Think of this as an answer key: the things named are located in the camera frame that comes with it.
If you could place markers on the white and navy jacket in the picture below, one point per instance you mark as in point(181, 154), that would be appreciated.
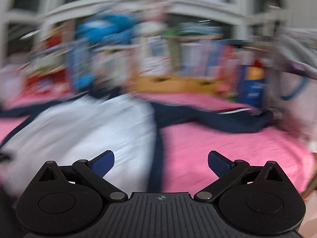
point(87, 125)

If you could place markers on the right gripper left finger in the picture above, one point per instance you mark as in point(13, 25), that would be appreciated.
point(64, 200)

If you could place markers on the row of books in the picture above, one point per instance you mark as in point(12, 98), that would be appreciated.
point(192, 56)
point(110, 64)

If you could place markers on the row of books left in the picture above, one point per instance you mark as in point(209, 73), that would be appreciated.
point(110, 64)

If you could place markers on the pink bunny plush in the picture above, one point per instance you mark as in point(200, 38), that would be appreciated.
point(152, 20)

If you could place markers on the pink bunny towel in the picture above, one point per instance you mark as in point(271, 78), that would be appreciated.
point(186, 147)

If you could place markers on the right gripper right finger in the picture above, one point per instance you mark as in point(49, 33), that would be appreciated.
point(257, 200)

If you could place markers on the blue plush toy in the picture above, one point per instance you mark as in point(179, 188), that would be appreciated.
point(114, 28)

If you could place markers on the row of books right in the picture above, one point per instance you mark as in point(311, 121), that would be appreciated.
point(192, 56)

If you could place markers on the red plastic crate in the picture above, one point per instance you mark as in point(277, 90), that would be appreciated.
point(54, 82)

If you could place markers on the blue cardboard box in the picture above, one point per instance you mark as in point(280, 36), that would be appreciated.
point(251, 85)

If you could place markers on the wooden drawer organizer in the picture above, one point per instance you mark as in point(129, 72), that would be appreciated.
point(177, 84)

